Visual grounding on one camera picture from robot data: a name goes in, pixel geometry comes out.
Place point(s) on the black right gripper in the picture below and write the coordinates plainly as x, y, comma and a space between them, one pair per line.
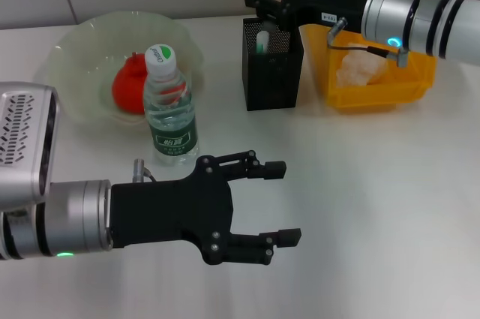
322, 0

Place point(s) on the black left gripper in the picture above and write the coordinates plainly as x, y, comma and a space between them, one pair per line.
168, 214

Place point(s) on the green utility knife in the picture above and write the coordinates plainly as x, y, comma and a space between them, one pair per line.
262, 42

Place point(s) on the white paper ball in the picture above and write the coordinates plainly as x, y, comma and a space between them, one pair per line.
360, 71

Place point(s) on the clear plastic water bottle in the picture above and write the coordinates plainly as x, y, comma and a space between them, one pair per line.
170, 116

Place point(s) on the red-orange fruit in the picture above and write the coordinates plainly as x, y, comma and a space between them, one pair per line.
127, 86

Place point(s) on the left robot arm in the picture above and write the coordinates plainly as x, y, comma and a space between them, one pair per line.
63, 217

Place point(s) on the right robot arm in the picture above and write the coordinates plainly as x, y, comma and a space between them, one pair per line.
431, 15

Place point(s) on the black mesh pen holder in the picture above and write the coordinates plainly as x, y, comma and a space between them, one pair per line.
272, 86

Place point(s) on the translucent wavy fruit plate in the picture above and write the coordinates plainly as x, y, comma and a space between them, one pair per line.
82, 56

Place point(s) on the yellow plastic storage bin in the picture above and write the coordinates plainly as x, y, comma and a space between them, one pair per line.
375, 97

